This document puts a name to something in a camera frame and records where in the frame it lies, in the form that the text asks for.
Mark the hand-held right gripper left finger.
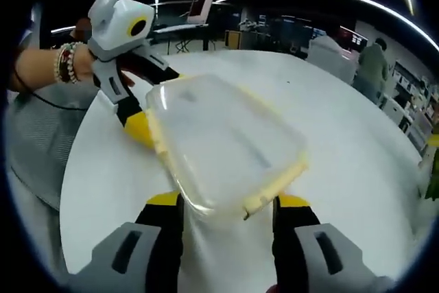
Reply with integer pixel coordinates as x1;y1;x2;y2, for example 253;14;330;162
67;191;185;293

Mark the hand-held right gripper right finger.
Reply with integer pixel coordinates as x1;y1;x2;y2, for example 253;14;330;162
272;195;383;293

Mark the person's left hand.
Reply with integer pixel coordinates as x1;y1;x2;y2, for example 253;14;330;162
74;45;99;84

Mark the black laptop stand table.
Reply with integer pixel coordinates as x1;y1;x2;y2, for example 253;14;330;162
150;25;220;56

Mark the open white laptop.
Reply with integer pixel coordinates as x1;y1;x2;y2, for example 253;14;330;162
153;0;220;33

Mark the yellow cabinet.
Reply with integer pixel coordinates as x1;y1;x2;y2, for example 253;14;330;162
224;30;241;50

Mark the person's grey striped clothing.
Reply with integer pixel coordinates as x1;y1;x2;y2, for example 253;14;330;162
5;82;100;211

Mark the dark computer monitor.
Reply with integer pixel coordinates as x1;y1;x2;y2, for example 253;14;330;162
281;14;315;47

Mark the storage shelf with boxes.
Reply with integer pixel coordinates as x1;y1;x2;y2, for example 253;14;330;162
390;59;439;136

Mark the computer monitor with red windows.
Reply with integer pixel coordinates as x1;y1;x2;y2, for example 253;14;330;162
339;27;368;54

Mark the red green beaded bracelet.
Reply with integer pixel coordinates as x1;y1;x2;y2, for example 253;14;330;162
63;41;86;84

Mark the thin black cable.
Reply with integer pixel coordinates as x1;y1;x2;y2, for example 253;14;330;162
13;62;93;112

